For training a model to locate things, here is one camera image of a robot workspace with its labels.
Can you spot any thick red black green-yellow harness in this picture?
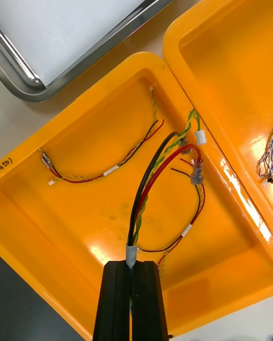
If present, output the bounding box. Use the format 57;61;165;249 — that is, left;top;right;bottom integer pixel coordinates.
125;107;207;272

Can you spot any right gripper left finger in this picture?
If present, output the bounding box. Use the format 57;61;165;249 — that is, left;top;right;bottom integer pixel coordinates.
92;260;133;341

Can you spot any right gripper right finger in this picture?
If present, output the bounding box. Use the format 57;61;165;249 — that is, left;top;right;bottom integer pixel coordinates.
131;260;169;341

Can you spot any steel tray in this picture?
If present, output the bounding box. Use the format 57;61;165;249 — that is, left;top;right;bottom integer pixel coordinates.
0;0;197;103

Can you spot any thin red black green-yellow harness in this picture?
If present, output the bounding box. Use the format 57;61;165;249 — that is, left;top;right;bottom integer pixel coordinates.
138;157;206;281
38;86;166;186

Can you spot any yellow-orange plastic bin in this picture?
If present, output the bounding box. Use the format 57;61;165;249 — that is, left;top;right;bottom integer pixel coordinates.
163;0;273;244
0;51;273;341

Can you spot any blue-white twisted wire harness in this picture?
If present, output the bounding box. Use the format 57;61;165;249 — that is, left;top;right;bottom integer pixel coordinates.
257;130;273;184

